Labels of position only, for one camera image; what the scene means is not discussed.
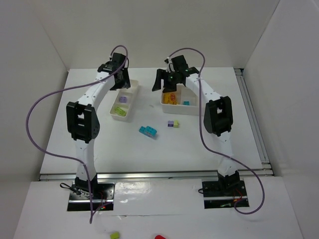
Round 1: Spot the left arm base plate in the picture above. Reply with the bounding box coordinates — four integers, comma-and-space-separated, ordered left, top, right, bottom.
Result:
67, 183, 116, 212

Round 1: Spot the butterfly printed yellow lego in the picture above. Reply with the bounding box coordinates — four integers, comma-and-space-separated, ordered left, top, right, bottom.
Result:
167, 93, 177, 105

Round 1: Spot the aluminium rail right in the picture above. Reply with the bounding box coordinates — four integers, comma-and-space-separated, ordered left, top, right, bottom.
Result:
234, 68, 273, 175

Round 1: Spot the light green lego brick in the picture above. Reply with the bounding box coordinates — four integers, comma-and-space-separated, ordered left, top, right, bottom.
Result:
114, 107, 122, 112

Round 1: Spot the aluminium rail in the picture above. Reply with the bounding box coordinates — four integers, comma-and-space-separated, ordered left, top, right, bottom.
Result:
234, 68, 273, 175
38, 169, 272, 182

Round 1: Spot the large white divided container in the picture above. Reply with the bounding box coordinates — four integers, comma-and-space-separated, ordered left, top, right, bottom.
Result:
160, 85, 199, 116

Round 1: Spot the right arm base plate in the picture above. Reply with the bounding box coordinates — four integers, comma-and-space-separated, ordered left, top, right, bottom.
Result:
198, 180, 249, 209

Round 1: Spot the teal lego brick stack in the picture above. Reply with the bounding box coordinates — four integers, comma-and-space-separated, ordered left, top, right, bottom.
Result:
139, 126, 157, 138

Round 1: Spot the small white container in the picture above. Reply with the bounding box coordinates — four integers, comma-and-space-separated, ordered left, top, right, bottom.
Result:
109, 80, 139, 121

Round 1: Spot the red object foreground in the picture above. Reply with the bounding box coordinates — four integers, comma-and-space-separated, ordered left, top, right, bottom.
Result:
154, 235, 167, 239

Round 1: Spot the green lego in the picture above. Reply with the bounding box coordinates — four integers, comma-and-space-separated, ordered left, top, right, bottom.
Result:
173, 120, 179, 128

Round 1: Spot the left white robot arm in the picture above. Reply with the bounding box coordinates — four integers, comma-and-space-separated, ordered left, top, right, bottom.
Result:
66, 52, 131, 192

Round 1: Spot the small purple lego brick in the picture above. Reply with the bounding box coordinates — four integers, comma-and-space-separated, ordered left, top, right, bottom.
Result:
167, 120, 174, 127

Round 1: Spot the yellow lego in container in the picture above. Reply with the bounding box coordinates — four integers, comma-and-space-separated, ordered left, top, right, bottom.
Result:
163, 94, 169, 104

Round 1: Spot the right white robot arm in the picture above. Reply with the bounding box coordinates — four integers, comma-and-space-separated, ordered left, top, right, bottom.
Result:
152, 55, 239, 191

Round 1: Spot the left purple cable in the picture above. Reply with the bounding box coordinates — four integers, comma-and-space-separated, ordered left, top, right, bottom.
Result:
26, 45, 130, 224

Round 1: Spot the aluminium rail front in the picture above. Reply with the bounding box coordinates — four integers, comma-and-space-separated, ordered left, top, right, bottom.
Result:
38, 169, 272, 182

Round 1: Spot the purple lego plate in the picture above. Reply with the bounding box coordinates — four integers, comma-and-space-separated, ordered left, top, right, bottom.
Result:
119, 96, 128, 104

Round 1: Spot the green lego foreground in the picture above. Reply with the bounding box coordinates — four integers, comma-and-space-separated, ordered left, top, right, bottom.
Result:
110, 232, 120, 239

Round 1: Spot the green lego plate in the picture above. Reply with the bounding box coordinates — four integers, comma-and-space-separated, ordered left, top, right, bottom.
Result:
116, 108, 127, 117

